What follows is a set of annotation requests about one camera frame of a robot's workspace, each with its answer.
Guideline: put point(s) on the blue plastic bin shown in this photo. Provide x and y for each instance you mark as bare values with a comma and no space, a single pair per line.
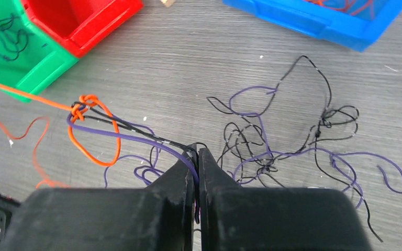
353,24

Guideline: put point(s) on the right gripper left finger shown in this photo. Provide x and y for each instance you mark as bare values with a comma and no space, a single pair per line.
157,217

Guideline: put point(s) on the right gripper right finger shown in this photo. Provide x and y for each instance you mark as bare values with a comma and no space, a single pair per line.
238,218

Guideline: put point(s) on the green plastic bin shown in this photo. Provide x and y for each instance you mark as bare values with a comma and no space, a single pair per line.
30,60

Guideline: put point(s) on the wooden block near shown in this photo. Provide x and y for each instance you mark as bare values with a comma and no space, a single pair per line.
167,3

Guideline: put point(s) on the red plastic bin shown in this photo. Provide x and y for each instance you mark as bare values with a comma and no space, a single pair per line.
79,25

